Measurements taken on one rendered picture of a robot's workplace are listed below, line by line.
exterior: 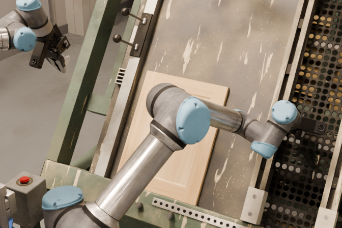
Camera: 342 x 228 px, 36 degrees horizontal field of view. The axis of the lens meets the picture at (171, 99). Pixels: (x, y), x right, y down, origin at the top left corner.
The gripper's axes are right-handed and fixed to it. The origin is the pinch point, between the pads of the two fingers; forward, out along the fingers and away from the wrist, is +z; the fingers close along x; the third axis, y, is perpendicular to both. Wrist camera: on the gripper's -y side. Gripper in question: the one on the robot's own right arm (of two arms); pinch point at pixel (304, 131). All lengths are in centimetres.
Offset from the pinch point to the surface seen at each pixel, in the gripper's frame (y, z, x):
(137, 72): 75, 0, -9
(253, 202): 10.4, -5.1, 30.4
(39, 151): 217, 146, 42
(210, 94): 39.8, 0.4, -6.1
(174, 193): 43, 0, 36
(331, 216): -16.9, -5.1, 27.4
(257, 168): 12.4, -5.0, 18.0
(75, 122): 99, 2, 19
